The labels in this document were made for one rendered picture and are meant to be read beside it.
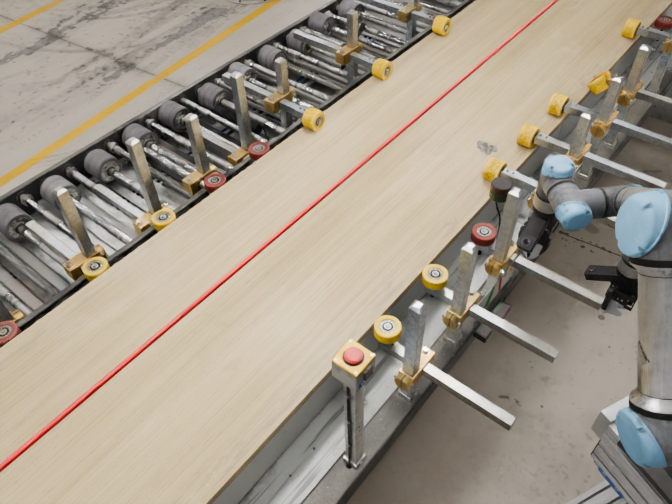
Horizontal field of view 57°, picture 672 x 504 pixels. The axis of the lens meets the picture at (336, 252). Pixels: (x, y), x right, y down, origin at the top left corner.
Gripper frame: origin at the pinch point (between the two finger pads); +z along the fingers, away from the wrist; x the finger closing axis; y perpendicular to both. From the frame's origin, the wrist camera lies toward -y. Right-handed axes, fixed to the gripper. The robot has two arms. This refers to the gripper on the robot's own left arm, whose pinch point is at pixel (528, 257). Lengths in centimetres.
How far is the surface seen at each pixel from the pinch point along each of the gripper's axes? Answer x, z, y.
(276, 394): 31, 8, -75
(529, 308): 10, 103, 61
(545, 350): -17.0, 14.5, -15.3
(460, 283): 10.3, 0.1, -19.9
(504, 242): 9.7, 4.6, 4.9
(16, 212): 156, 14, -80
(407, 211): 44.3, 11.0, 2.8
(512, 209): 10.0, -9.3, 5.5
